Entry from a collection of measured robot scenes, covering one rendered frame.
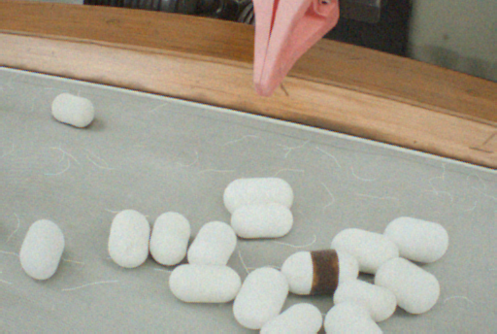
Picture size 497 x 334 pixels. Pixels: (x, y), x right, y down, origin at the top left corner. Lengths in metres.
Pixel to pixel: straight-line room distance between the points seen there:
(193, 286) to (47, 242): 0.07
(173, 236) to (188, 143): 0.12
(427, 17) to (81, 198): 2.09
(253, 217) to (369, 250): 0.06
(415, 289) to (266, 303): 0.07
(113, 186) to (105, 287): 0.09
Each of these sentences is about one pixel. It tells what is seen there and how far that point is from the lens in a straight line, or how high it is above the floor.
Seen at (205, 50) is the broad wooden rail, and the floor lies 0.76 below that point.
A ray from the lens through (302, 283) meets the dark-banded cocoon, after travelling 0.33.
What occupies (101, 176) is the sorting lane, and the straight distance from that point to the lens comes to 0.42.
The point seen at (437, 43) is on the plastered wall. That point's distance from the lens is 2.44.
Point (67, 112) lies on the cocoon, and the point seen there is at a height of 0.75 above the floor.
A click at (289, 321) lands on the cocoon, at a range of 0.30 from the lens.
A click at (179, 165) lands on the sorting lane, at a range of 0.43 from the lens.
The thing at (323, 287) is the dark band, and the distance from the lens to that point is 0.33.
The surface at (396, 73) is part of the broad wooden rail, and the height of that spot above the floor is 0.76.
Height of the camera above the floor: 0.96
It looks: 29 degrees down
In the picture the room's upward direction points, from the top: 5 degrees clockwise
